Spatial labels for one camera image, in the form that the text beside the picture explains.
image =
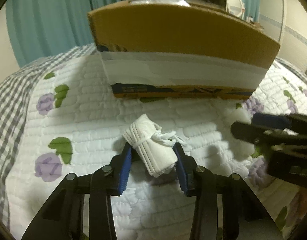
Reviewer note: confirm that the white floral quilt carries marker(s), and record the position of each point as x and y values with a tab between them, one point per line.
154	208

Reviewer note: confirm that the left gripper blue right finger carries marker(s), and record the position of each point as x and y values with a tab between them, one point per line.
184	170

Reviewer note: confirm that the white wardrobe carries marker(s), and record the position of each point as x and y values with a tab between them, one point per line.
286	22

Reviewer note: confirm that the teal curtain left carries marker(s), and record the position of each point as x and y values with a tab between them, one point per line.
41	28

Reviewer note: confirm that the brown cardboard box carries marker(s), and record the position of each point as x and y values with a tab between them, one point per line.
176	49

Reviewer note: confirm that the grey checked bed sheet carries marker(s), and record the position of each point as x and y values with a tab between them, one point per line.
16	104

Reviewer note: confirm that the white socks with green trim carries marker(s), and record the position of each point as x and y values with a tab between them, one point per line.
244	133

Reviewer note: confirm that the oval vanity mirror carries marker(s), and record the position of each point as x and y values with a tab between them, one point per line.
236	8

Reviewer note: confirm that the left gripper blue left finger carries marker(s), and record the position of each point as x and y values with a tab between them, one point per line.
124	168

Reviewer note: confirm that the white face mask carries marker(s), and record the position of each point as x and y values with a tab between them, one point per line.
152	145

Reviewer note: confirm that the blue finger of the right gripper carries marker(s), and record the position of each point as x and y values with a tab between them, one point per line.
293	122
270	137

